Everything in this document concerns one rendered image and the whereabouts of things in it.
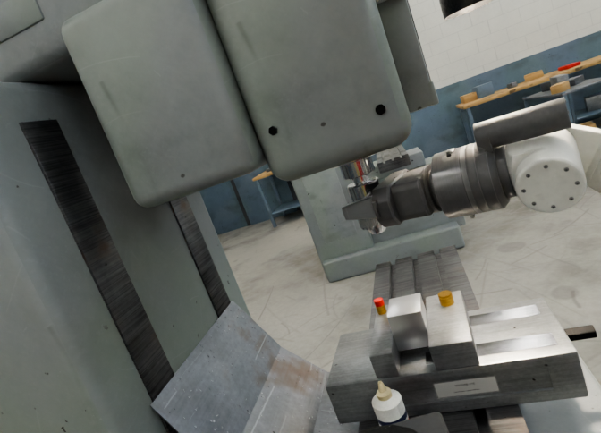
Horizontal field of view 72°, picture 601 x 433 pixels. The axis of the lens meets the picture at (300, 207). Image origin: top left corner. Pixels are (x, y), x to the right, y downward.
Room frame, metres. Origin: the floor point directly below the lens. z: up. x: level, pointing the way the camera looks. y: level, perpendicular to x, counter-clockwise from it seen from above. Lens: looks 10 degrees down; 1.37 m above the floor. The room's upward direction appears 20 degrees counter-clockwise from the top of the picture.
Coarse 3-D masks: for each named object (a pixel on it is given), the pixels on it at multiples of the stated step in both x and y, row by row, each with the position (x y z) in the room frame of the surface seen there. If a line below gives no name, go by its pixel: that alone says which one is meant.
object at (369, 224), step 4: (372, 188) 0.57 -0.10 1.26; (360, 192) 0.58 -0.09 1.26; (364, 192) 0.57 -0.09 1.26; (368, 192) 0.57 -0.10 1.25; (352, 196) 0.59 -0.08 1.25; (356, 196) 0.58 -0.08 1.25; (360, 196) 0.58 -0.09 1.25; (364, 196) 0.57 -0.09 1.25; (368, 196) 0.57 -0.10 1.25; (352, 200) 0.59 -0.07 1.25; (356, 200) 0.58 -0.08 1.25; (360, 220) 0.59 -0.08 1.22; (364, 220) 0.58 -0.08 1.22; (368, 220) 0.58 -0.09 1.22; (372, 220) 0.57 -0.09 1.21; (376, 220) 0.57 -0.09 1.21; (360, 224) 0.59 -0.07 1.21; (364, 224) 0.58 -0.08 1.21; (368, 224) 0.58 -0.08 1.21; (372, 224) 0.58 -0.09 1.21; (376, 224) 0.57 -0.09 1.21; (380, 224) 0.57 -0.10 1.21; (364, 228) 0.59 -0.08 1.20; (368, 228) 0.58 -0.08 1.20; (372, 228) 0.58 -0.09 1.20; (376, 228) 0.58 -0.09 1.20
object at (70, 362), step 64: (0, 128) 0.53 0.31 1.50; (64, 128) 0.63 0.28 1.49; (0, 192) 0.50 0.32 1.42; (64, 192) 0.57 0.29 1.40; (128, 192) 0.70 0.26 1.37; (0, 256) 0.49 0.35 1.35; (64, 256) 0.54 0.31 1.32; (128, 256) 0.64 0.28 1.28; (192, 256) 0.79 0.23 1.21; (0, 320) 0.51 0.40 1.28; (64, 320) 0.50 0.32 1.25; (128, 320) 0.58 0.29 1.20; (192, 320) 0.72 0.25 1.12; (0, 384) 0.52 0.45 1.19; (64, 384) 0.49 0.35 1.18; (128, 384) 0.54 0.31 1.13
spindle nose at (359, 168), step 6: (354, 162) 0.57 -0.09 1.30; (360, 162) 0.57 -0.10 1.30; (366, 162) 0.58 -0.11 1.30; (372, 162) 0.59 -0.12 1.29; (342, 168) 0.59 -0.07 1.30; (348, 168) 0.58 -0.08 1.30; (354, 168) 0.57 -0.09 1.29; (360, 168) 0.57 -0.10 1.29; (366, 168) 0.57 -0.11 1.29; (372, 168) 0.58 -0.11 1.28; (348, 174) 0.58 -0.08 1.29; (354, 174) 0.58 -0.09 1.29; (360, 174) 0.57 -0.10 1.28
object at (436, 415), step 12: (408, 420) 0.32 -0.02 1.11; (420, 420) 0.31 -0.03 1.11; (432, 420) 0.31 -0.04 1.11; (360, 432) 0.31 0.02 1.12; (372, 432) 0.30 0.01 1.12; (384, 432) 0.30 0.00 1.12; (396, 432) 0.29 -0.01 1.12; (408, 432) 0.29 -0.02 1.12; (420, 432) 0.30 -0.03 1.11; (432, 432) 0.30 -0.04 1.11; (444, 432) 0.29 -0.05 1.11
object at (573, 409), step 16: (592, 384) 0.57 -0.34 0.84; (560, 400) 0.57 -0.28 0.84; (576, 400) 0.55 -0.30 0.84; (592, 400) 0.54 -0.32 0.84; (528, 416) 0.56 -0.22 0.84; (544, 416) 0.55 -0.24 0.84; (560, 416) 0.54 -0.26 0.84; (576, 416) 0.53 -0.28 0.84; (592, 416) 0.52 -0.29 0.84; (544, 432) 0.52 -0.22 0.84; (560, 432) 0.51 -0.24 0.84; (576, 432) 0.50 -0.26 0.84; (592, 432) 0.49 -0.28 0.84
